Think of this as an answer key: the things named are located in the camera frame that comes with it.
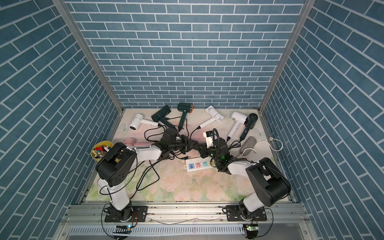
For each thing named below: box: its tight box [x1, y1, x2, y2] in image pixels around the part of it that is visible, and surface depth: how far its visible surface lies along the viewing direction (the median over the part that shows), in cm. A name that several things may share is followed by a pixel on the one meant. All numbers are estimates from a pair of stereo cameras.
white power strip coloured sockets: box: [184, 158, 217, 172], surface depth 90 cm
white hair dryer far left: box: [129, 113, 161, 131], surface depth 110 cm
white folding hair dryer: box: [199, 105, 225, 129], surface depth 114 cm
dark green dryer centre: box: [177, 102, 194, 130], surface depth 118 cm
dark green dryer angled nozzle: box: [151, 105, 176, 130], surface depth 114 cm
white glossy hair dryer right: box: [227, 111, 248, 138], surface depth 110 cm
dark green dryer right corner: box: [239, 113, 259, 142], surface depth 106 cm
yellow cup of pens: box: [91, 140, 114, 162], surface depth 84 cm
